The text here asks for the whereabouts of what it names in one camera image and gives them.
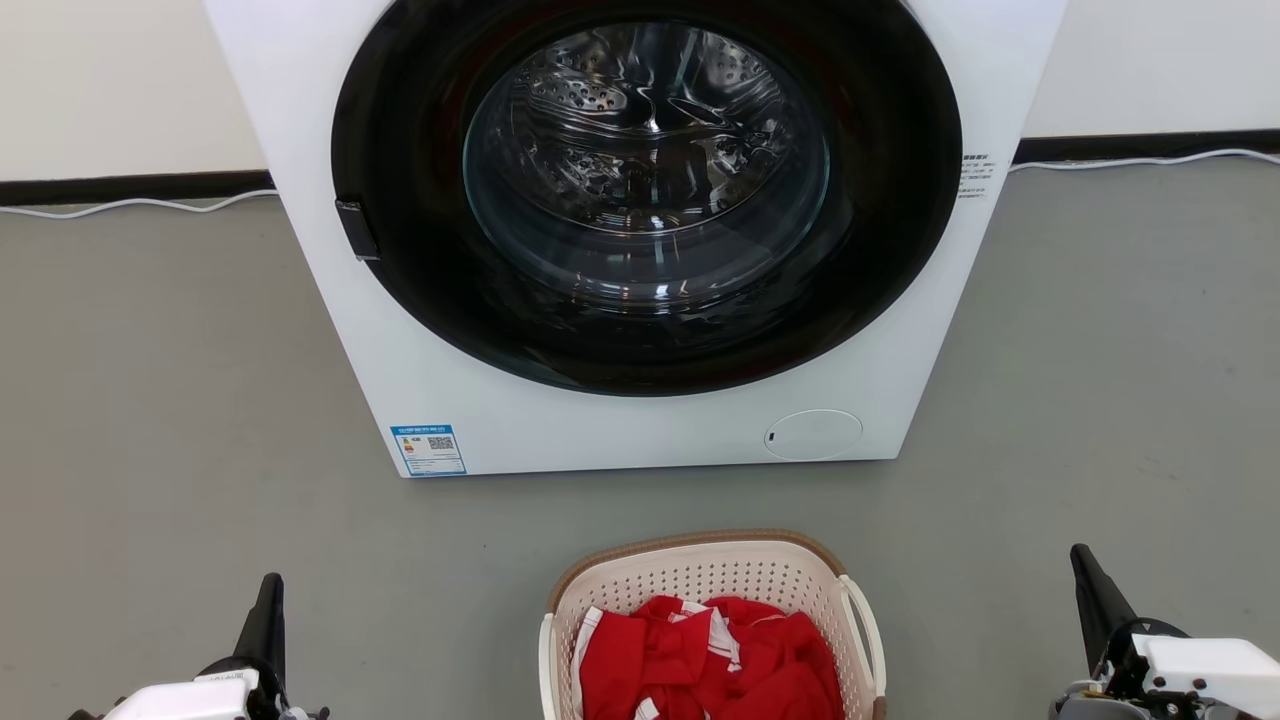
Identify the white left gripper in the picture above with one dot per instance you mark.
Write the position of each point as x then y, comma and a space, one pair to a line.
190, 700

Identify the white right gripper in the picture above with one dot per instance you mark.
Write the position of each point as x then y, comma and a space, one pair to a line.
1210, 670

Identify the cream woven plastic laundry basket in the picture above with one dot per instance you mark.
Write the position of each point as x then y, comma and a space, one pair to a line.
700, 570

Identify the red and white garment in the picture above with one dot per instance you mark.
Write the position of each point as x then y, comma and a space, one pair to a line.
700, 670

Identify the blue energy label sticker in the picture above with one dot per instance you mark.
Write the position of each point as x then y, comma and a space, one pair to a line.
428, 451

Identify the white front-load washing machine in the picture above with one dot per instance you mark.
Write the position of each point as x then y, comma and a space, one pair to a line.
450, 420

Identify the round white filter cover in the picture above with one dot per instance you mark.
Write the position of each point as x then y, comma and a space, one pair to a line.
815, 435

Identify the small printed text sticker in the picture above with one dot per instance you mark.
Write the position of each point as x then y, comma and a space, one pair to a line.
976, 176

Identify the black skirting board strip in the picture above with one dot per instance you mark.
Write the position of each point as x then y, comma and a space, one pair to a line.
1150, 145
100, 187

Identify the round dark washing machine door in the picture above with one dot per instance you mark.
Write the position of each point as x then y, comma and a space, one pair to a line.
640, 150

